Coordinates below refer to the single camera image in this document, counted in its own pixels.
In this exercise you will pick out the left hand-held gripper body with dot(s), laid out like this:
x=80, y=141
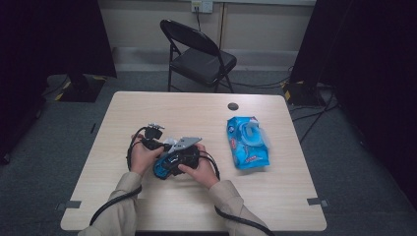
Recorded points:
x=152, y=133

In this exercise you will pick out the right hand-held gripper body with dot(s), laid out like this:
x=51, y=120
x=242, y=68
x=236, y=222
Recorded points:
x=188, y=155

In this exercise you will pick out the blue and black toy car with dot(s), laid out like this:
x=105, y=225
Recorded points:
x=162, y=167

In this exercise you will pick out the blue wet wipes pack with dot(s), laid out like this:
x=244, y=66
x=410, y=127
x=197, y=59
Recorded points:
x=252, y=154

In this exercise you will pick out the person's right hand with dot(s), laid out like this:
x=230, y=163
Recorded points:
x=203, y=172

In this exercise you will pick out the person's left hand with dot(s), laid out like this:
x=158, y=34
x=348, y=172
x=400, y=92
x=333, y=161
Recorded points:
x=142, y=159

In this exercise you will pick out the small black floor strip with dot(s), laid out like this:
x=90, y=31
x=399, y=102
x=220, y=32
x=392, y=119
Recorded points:
x=93, y=128

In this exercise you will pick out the black stand base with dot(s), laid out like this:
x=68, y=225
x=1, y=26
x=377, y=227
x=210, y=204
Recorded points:
x=301, y=95
x=82, y=90

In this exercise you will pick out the black folding chair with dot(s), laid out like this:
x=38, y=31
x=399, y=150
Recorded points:
x=203, y=64

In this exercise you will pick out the grey tape strip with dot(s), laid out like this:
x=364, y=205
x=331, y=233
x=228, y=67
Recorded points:
x=316, y=201
x=72, y=204

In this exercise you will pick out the black curtain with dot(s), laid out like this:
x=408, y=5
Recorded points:
x=49, y=32
x=377, y=65

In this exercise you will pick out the beige wall conduit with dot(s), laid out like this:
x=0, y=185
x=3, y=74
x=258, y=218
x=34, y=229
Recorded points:
x=223, y=26

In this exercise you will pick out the white wall outlet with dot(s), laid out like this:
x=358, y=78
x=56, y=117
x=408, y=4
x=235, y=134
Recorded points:
x=206, y=6

